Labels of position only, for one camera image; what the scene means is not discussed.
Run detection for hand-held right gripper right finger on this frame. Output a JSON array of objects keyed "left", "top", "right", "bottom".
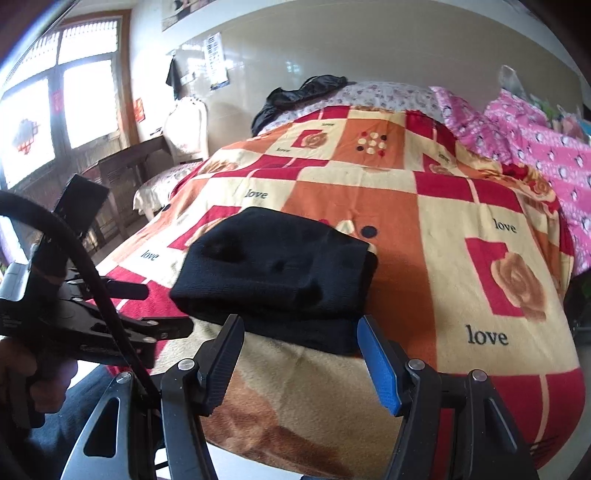
[{"left": 356, "top": 315, "right": 541, "bottom": 480}]

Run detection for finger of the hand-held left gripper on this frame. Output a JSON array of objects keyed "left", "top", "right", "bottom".
[
  {"left": 99, "top": 281, "right": 149, "bottom": 301},
  {"left": 78, "top": 318, "right": 195, "bottom": 367}
]

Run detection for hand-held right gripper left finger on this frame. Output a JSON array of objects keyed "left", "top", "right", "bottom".
[{"left": 60, "top": 315, "right": 245, "bottom": 480}]

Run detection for black pants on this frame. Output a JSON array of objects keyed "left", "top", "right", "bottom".
[{"left": 168, "top": 207, "right": 379, "bottom": 356}]

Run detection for person's left hand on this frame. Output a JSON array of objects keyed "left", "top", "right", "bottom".
[{"left": 0, "top": 339, "right": 79, "bottom": 416}]

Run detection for person's leg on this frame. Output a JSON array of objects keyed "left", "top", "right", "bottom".
[{"left": 0, "top": 364, "right": 153, "bottom": 480}]

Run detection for dark wooden desk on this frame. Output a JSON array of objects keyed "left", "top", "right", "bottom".
[{"left": 81, "top": 134, "right": 176, "bottom": 250}]

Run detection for red orange printed blanket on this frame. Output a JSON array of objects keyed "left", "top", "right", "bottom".
[{"left": 95, "top": 105, "right": 583, "bottom": 478}]

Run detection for white bag on desk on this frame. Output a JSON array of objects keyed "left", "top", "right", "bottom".
[{"left": 164, "top": 97, "right": 208, "bottom": 162}]

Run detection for wooden framed window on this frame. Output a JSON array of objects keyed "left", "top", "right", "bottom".
[{"left": 0, "top": 11, "right": 134, "bottom": 190}]

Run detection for black case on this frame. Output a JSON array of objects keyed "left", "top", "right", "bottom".
[{"left": 570, "top": 272, "right": 591, "bottom": 342}]

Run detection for black hanging garment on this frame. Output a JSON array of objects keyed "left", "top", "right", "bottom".
[{"left": 165, "top": 55, "right": 183, "bottom": 100}]

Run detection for black jacket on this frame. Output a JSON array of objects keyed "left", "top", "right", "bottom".
[{"left": 252, "top": 74, "right": 349, "bottom": 137}]

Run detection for floral bed sheet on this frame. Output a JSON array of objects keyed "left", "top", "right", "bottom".
[{"left": 134, "top": 80, "right": 444, "bottom": 217}]

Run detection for pink penguin print quilt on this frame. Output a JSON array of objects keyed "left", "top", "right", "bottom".
[{"left": 429, "top": 85, "right": 591, "bottom": 278}]

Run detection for clear plastic bag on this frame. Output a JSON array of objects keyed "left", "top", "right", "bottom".
[{"left": 499, "top": 65, "right": 529, "bottom": 100}]

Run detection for black cable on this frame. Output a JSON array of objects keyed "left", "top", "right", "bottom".
[{"left": 0, "top": 190, "right": 160, "bottom": 407}]

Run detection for wall calendar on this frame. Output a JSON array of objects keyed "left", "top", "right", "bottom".
[{"left": 203, "top": 32, "right": 230, "bottom": 90}]

